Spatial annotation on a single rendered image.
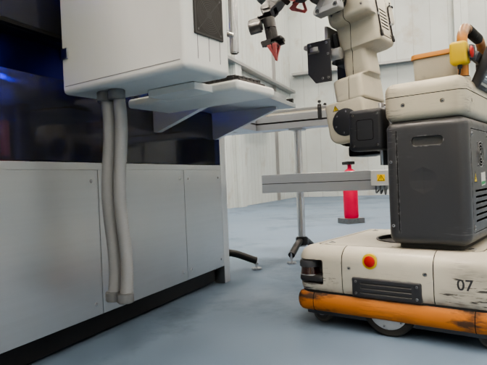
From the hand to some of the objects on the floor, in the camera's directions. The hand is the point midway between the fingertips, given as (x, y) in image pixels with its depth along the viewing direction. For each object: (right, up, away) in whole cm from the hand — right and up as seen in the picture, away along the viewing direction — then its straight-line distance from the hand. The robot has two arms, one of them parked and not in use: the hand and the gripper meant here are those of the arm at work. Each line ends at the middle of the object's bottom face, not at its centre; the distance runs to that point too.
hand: (276, 59), depth 225 cm
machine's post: (-26, -109, +25) cm, 115 cm away
